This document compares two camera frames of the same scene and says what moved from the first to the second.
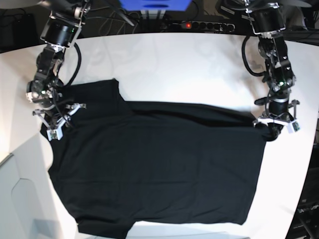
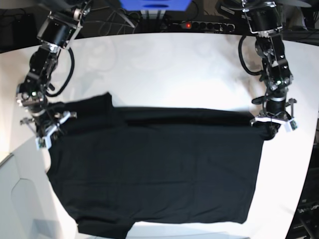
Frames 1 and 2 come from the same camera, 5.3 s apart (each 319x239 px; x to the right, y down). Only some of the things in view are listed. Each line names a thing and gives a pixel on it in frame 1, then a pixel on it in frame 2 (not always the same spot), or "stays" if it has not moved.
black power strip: [209, 25] stays
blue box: [156, 5] stays
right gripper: [279, 113] stays
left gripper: [56, 116] to [45, 123]
